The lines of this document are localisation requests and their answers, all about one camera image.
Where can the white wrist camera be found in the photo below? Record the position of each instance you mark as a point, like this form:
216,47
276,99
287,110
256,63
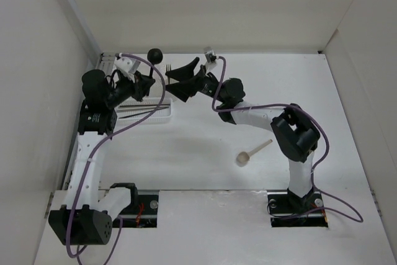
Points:
211,59
127,66

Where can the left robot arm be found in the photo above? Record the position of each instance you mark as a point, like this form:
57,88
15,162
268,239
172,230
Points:
84,218

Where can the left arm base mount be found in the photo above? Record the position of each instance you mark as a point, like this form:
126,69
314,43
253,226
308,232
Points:
144,213

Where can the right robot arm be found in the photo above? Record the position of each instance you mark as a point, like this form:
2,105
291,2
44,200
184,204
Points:
294,132

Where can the cream spoon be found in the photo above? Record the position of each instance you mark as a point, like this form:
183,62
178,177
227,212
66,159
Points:
244,157

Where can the white perforated square box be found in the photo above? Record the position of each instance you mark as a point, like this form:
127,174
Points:
156,88

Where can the silver metal chopstick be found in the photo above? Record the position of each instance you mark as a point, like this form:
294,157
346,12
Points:
148,109

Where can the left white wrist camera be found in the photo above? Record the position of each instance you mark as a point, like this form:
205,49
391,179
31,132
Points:
127,66

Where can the black spoon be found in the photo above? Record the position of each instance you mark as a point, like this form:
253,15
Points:
155,56

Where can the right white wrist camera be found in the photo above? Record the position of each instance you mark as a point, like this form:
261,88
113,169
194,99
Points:
211,59

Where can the brown wooden fork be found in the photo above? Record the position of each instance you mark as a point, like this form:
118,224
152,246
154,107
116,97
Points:
168,69

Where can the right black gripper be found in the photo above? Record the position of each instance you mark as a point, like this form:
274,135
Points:
184,90

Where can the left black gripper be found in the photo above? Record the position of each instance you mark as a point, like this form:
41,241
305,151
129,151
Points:
140,85

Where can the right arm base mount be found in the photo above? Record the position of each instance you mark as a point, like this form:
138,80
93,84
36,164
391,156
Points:
289,211

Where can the black thin chopstick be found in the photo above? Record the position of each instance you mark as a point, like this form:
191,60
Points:
162,112

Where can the cream cylindrical cup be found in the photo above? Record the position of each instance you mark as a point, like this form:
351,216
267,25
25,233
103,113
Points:
172,97

